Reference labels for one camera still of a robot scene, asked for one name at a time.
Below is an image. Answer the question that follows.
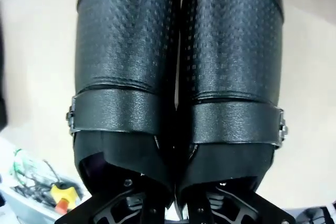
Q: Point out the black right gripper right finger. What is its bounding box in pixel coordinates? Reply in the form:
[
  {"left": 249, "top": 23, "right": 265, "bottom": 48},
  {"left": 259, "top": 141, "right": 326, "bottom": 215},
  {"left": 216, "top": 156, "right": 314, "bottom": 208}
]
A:
[{"left": 181, "top": 179, "right": 295, "bottom": 224}]

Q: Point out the yellow red emergency stop button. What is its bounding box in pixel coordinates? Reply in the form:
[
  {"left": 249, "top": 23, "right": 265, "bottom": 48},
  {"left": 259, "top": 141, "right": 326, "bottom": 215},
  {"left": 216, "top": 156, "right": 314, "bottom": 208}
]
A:
[{"left": 50, "top": 183, "right": 77, "bottom": 214}]

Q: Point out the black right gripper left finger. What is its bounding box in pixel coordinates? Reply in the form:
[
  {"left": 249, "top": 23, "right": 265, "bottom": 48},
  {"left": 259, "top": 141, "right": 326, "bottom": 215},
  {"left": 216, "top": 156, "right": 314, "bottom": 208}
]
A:
[{"left": 54, "top": 178, "right": 169, "bottom": 224}]

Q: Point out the tangled cable bundle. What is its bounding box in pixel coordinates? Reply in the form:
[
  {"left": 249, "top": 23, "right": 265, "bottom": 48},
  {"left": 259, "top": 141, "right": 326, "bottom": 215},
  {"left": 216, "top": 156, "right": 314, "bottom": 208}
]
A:
[{"left": 9, "top": 149, "right": 62, "bottom": 205}]

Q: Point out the white control box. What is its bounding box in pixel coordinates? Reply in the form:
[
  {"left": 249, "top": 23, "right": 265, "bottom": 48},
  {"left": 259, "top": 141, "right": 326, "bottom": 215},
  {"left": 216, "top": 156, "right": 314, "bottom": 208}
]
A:
[{"left": 0, "top": 173, "right": 89, "bottom": 224}]

